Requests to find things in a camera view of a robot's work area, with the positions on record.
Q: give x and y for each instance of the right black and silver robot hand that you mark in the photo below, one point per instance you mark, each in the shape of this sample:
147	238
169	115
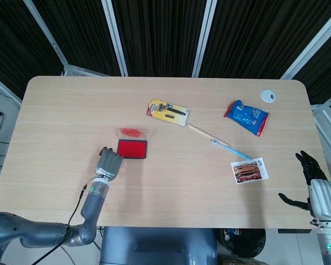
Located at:
322	200

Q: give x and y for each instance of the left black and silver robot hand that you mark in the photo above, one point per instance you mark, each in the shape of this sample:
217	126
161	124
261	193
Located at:
109	164

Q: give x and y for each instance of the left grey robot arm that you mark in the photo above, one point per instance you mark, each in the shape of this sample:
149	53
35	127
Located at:
44	234

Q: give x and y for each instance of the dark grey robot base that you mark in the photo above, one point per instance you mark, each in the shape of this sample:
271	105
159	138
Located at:
157	245

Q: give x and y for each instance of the red ink pad case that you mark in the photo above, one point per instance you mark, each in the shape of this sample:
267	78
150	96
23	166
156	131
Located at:
132	149

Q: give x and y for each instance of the black desk control panel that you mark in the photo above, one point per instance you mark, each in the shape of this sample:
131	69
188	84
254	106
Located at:
293	230

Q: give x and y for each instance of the razor in yellow blister pack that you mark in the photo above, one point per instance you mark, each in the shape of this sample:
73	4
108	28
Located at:
168	111

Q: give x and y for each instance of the palace photo postcard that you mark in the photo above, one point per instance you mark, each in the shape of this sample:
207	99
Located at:
249	171

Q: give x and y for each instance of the black trash bin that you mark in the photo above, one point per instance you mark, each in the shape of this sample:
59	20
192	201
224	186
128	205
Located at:
244	244

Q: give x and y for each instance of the wooden chopstick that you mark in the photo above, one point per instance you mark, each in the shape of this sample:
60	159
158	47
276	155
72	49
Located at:
204	133

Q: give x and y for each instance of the light blue toothbrush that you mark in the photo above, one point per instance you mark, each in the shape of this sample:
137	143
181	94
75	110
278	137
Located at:
231	150

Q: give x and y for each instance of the blue snack bag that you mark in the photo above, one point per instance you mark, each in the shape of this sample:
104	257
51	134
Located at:
246	116

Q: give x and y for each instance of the white round desk grommet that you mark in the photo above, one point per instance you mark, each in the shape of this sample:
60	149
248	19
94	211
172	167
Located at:
267	96

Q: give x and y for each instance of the white partition frame post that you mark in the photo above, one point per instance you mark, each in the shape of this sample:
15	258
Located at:
2	87
204	38
326	110
47	38
311	44
116	38

